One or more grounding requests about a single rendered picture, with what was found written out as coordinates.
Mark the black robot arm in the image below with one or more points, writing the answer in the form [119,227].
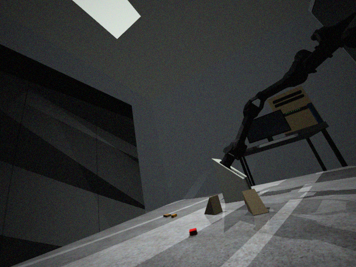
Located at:
[305,62]

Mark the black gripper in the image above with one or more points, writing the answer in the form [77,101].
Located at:
[347,38]

